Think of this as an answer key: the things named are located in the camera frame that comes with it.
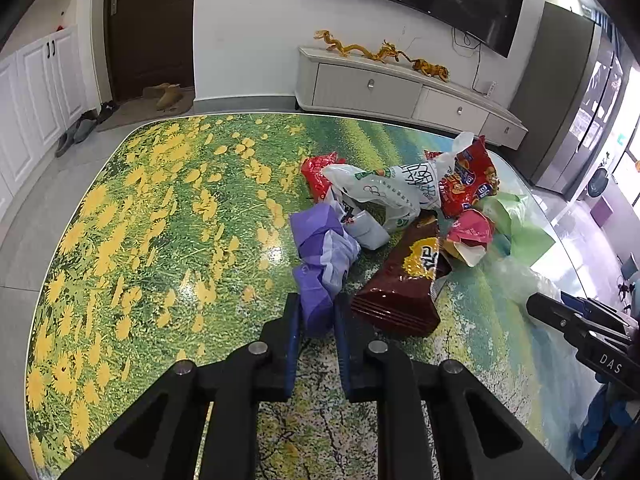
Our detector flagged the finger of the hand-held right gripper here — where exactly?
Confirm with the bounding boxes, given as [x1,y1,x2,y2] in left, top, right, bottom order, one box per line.
[526,292,632,344]
[560,295,639,334]

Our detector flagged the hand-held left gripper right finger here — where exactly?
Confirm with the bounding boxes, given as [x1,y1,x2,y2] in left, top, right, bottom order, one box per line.
[333,291,575,480]

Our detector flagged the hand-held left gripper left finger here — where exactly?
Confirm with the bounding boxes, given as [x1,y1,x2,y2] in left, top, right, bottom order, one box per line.
[59,292,304,480]

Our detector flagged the clear plastic bag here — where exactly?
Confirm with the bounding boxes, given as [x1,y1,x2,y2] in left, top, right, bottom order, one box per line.
[487,255,568,313]

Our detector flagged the purple plastic bag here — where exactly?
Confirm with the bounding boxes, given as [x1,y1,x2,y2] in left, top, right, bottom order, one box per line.
[289,202,362,338]

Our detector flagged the blue chair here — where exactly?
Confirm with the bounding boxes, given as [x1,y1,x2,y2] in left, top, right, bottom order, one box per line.
[616,252,640,306]

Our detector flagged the person's blue white clothing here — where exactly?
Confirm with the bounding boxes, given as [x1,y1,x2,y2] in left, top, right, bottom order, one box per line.
[571,385,640,478]

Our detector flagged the dark brown chip bag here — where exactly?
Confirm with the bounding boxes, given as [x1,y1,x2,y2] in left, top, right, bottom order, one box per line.
[351,212,453,338]

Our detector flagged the light green plastic bag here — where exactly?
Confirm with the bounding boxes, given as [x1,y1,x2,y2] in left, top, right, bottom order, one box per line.
[477,191,557,267]

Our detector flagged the purple box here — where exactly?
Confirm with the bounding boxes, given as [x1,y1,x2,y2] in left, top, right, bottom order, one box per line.
[591,196,615,227]

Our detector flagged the small white plastic bag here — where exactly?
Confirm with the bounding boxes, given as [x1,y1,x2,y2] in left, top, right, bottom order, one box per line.
[325,187,392,252]

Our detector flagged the pink crumpled wrapper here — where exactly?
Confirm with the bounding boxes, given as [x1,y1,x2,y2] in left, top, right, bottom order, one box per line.
[442,208,497,267]

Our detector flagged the washing machine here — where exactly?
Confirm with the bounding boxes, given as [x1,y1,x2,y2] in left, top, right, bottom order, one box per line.
[586,166,612,199]

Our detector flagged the red snack packet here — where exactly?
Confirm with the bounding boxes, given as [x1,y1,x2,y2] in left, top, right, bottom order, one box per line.
[424,135,501,219]

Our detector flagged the white green print plastic bag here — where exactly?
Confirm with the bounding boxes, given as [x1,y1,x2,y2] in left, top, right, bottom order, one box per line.
[320,131,476,233]

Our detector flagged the red plastic bag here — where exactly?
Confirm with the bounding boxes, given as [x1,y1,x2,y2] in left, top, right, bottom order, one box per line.
[300,152,347,203]

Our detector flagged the grey refrigerator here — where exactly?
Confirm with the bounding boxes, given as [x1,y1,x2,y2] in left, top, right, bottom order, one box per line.
[509,1,632,202]

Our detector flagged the white television cabinet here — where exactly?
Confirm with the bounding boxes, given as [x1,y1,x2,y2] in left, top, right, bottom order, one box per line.
[294,45,529,151]

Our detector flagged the brown door mat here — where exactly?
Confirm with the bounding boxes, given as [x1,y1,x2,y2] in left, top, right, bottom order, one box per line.
[96,94,195,133]

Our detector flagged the tan boots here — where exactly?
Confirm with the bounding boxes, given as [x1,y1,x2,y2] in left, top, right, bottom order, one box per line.
[142,82,184,112]

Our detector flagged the long golden dragon figurine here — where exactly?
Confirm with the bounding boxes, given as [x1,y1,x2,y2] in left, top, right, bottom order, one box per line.
[314,30,402,64]

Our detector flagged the grey slippers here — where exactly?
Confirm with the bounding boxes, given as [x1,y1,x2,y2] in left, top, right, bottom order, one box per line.
[54,119,97,159]

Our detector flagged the dark brown door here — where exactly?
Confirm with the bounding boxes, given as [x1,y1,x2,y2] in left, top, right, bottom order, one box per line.
[104,0,197,107]

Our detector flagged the white panelled cupboard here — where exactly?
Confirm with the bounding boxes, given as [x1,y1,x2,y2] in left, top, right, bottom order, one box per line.
[0,0,101,221]

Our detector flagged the television cables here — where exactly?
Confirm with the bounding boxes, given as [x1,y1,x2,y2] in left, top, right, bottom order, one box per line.
[451,26,485,92]

